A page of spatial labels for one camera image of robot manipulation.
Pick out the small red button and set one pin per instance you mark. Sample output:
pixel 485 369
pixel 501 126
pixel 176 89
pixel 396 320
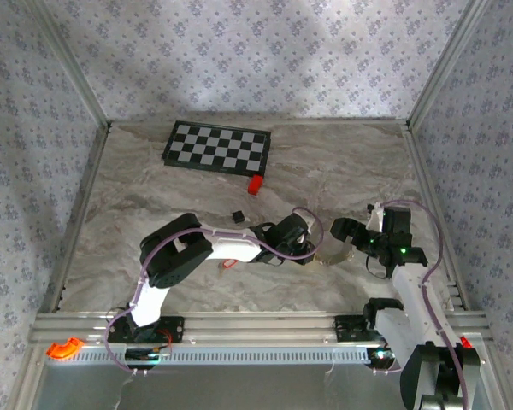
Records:
pixel 466 342

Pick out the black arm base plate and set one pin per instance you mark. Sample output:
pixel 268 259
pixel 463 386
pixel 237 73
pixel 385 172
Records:
pixel 175 329
pixel 346 329

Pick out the circuit board with green light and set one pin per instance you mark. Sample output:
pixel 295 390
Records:
pixel 381 355

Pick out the black toy brick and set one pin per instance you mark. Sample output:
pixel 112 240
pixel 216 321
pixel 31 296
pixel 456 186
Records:
pixel 238 217

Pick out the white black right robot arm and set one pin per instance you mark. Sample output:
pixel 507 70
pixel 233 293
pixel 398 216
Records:
pixel 414 307

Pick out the red key tag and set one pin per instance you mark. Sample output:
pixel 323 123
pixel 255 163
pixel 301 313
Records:
pixel 227 264

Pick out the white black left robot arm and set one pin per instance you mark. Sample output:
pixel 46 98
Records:
pixel 231 247

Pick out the orange curved plastic part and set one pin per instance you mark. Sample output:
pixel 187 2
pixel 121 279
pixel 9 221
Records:
pixel 62 350

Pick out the black grey chessboard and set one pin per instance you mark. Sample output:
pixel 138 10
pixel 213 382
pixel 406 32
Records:
pixel 218 145

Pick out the aluminium frame post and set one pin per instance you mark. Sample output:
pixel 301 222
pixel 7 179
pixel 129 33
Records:
pixel 21 376
pixel 449 60
pixel 500 376
pixel 68 60

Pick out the red block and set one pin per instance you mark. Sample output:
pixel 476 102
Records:
pixel 255 185

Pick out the aluminium frame rail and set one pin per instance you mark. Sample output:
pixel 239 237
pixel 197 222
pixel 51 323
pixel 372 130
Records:
pixel 261 326
pixel 436 213
pixel 79 222
pixel 261 119

